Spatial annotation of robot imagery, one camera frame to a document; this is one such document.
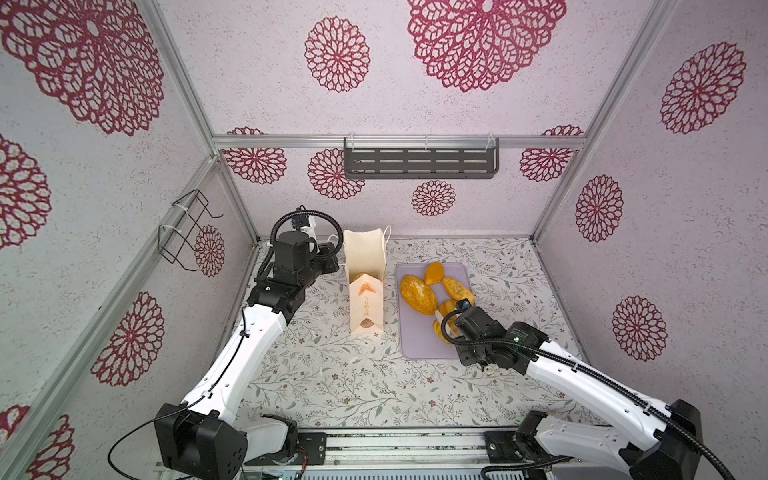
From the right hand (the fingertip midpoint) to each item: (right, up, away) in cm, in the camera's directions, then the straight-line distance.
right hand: (463, 340), depth 78 cm
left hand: (-34, +23, -1) cm, 41 cm away
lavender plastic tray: (-10, -3, +14) cm, 18 cm away
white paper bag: (-27, +24, +13) cm, 38 cm away
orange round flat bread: (-3, +17, +28) cm, 33 cm away
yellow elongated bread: (+4, +11, +22) cm, 25 cm away
